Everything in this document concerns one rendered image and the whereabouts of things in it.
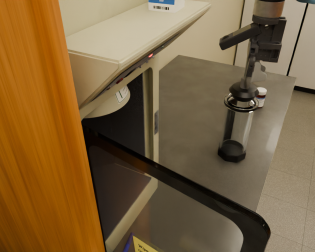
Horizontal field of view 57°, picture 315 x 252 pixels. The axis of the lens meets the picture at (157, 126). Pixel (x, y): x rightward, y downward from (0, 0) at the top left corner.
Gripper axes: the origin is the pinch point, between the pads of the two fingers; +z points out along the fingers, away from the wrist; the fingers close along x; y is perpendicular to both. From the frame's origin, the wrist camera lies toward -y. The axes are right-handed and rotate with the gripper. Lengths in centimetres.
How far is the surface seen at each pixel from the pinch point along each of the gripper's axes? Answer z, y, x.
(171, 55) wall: 29, -38, 86
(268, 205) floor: 123, 38, 62
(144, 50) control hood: -28, -18, -50
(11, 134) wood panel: -19, -33, -60
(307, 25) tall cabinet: 48, 74, 241
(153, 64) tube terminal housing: -14.1, -23.2, -24.3
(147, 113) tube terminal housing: 0.8, -25.5, -22.2
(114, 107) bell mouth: -9.8, -28.6, -37.2
